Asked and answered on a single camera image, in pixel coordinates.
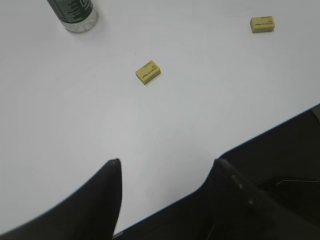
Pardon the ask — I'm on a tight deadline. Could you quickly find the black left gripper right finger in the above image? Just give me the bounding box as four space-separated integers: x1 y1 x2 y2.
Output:
206 158 320 240

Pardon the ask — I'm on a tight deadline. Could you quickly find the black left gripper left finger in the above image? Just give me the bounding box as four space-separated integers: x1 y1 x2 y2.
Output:
0 158 123 240

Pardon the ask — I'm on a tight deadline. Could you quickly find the yellow eraser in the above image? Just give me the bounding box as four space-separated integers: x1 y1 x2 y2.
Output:
135 60 161 85
249 16 275 34

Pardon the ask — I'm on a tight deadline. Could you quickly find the clear water bottle green label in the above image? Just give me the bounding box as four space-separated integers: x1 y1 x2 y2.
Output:
47 0 99 33

